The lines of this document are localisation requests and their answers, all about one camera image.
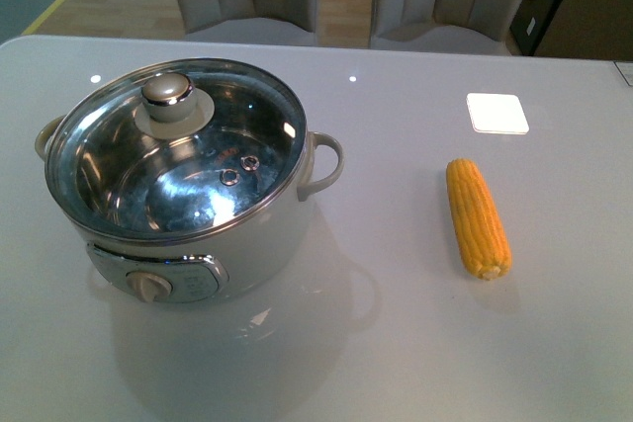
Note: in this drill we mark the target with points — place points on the glass pot lid with knob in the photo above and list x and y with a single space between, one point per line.
116 171

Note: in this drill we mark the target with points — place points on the yellow corn cob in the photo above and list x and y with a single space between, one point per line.
481 239

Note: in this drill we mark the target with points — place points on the table corner label sticker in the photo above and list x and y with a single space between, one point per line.
625 69

